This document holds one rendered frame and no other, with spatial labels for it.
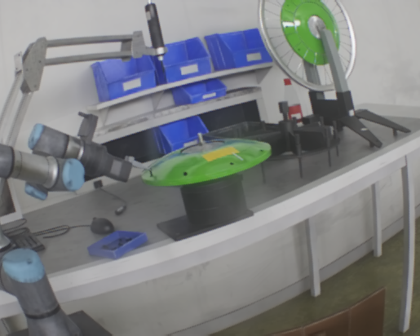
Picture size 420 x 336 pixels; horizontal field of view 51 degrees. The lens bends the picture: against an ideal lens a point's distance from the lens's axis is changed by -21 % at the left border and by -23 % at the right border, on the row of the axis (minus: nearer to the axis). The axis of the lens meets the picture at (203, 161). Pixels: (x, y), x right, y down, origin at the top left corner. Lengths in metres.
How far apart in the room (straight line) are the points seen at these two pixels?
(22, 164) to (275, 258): 1.84
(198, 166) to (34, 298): 0.54
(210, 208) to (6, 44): 1.22
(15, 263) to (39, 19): 1.41
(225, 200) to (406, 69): 2.21
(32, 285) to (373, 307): 0.60
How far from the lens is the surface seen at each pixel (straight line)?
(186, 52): 2.23
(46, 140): 1.09
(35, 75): 1.25
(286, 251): 2.59
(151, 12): 1.57
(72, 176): 0.97
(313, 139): 1.58
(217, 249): 1.33
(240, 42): 2.36
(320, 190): 1.41
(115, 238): 1.32
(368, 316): 0.81
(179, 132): 2.21
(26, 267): 0.87
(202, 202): 1.24
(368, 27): 2.98
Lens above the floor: 1.31
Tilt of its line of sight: 11 degrees down
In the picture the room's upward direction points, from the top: 13 degrees counter-clockwise
